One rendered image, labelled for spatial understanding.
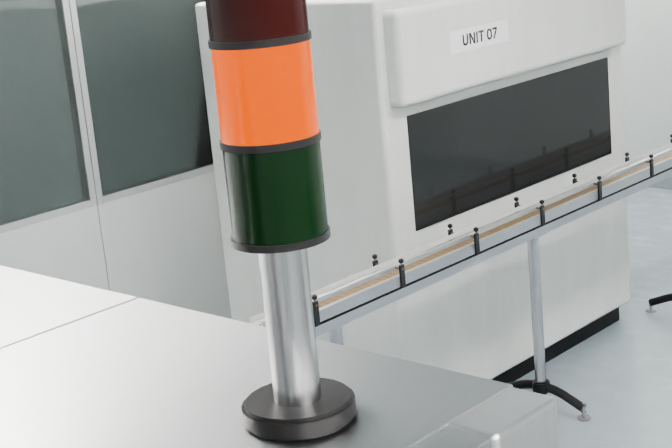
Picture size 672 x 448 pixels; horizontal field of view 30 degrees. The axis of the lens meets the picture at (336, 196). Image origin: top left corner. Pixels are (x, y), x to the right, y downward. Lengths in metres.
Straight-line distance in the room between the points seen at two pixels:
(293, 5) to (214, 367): 0.25
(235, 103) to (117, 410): 0.20
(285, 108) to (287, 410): 0.16
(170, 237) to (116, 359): 5.72
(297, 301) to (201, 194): 5.98
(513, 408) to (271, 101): 0.20
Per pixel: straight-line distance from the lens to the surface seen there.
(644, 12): 9.64
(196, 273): 6.65
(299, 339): 0.64
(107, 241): 6.26
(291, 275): 0.63
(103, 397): 0.74
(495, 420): 0.65
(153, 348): 0.80
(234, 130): 0.61
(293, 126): 0.60
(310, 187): 0.61
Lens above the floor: 2.36
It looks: 13 degrees down
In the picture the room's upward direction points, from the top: 5 degrees counter-clockwise
